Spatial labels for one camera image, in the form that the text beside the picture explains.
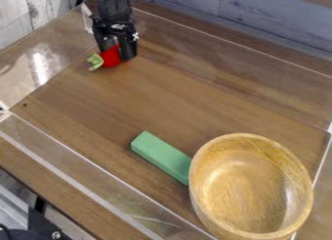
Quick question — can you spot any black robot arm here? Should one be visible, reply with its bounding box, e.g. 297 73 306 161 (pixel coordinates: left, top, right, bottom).
91 0 139 64

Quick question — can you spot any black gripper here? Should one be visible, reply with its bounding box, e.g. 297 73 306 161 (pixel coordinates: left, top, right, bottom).
93 17 139 61

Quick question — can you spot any clear acrylic front wall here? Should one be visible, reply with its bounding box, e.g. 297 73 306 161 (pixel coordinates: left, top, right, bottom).
0 111 217 240

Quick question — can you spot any clear acrylic wall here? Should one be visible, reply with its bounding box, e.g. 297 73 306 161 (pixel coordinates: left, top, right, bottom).
0 7 98 111
134 0 332 131
0 111 217 240

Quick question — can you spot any red plush strawberry toy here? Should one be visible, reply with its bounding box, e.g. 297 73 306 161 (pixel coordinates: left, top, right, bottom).
87 45 122 71

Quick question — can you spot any green rectangular block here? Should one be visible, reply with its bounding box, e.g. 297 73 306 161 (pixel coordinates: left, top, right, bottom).
130 131 193 186

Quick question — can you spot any clear acrylic left wall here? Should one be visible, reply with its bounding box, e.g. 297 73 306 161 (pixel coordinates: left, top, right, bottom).
0 7 98 111

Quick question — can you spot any wooden bowl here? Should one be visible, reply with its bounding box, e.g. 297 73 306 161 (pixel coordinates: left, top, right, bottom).
190 133 314 240

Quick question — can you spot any clear acrylic back wall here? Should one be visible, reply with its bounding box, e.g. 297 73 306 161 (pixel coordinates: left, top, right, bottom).
134 0 332 131

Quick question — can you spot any black clamp with screw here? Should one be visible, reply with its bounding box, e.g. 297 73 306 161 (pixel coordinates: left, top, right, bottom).
0 197 73 240

